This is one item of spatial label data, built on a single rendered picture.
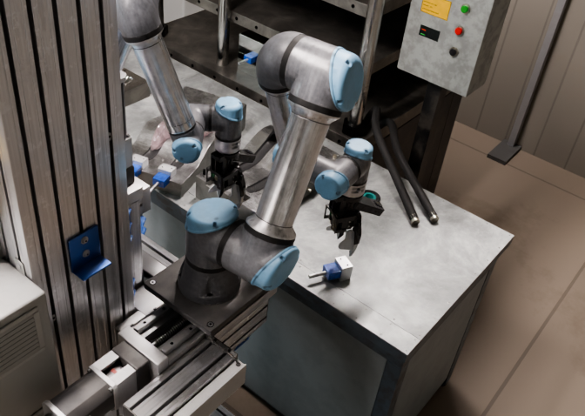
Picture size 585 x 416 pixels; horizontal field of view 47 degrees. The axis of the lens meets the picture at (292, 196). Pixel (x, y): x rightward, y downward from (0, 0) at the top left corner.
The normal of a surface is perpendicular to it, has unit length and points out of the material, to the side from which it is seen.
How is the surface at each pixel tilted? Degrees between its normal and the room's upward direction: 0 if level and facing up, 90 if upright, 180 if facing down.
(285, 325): 90
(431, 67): 90
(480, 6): 90
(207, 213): 8
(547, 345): 0
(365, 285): 0
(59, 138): 90
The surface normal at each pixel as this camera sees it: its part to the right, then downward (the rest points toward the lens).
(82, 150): 0.78, 0.44
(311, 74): -0.45, 0.08
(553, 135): -0.62, 0.43
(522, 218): 0.10, -0.79
